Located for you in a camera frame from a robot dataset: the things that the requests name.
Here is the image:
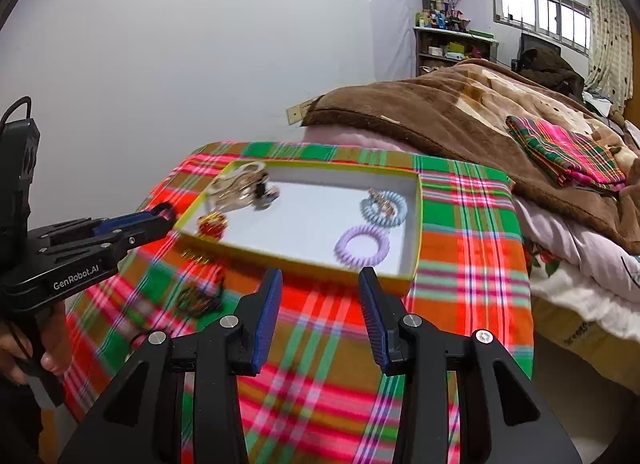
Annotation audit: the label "red bead ornament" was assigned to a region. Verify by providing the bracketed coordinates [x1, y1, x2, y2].
[197, 212, 228, 240]

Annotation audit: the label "dark jacket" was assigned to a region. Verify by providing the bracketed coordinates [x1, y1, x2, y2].
[517, 46, 586, 95]

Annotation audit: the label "red green plaid tablecloth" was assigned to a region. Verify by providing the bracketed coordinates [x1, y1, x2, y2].
[62, 141, 536, 464]

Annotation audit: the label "patterned curtain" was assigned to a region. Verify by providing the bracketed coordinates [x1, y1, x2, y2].
[582, 0, 635, 105]

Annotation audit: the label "dark beaded bracelets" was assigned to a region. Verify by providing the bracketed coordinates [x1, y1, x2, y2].
[175, 271, 226, 319]

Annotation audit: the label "white floral quilt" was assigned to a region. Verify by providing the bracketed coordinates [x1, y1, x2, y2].
[515, 184, 640, 330]

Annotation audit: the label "black monitor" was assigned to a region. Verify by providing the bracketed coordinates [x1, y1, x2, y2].
[520, 33, 561, 65]

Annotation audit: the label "yellow-green cardboard box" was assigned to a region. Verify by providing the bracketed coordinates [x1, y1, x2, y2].
[172, 159, 425, 297]

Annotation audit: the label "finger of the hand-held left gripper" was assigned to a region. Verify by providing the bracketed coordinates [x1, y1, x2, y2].
[92, 203, 177, 236]
[107, 218, 177, 261]

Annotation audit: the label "wall socket strip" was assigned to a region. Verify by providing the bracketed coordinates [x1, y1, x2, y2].
[286, 98, 321, 126]

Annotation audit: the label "bottles and boxes on shelf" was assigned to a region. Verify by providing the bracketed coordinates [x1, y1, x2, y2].
[417, 0, 471, 32]

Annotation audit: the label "folded plaid cloth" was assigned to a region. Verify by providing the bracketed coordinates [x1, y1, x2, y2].
[505, 115, 627, 192]

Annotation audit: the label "brown fleece blanket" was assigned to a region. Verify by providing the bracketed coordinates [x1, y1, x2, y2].
[302, 60, 640, 255]

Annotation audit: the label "pink gold chain bracelet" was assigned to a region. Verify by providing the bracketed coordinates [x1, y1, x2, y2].
[367, 187, 396, 215]

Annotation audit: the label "black cord stone pendant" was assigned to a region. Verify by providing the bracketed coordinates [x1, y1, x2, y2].
[252, 178, 281, 211]

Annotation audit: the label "lavender spiral hair tie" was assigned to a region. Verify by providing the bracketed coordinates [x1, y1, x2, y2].
[334, 224, 391, 266]

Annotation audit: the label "person's left hand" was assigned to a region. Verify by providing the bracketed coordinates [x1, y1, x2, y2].
[0, 301, 73, 386]

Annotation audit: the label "barred window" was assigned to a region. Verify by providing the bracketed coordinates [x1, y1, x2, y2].
[491, 0, 592, 55]

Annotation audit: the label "blue spiral hair tie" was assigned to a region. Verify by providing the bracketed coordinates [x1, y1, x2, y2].
[367, 190, 409, 219]
[361, 199, 404, 226]

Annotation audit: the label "clear hair claw clip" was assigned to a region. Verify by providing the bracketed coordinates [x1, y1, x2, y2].
[207, 161, 268, 212]

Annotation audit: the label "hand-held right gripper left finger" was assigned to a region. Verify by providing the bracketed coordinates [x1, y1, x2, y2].
[60, 266, 283, 464]

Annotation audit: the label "white storage shelf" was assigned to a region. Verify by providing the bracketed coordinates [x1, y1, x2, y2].
[413, 25, 499, 77]

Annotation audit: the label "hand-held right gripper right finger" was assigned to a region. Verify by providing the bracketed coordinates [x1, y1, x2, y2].
[358, 266, 583, 464]

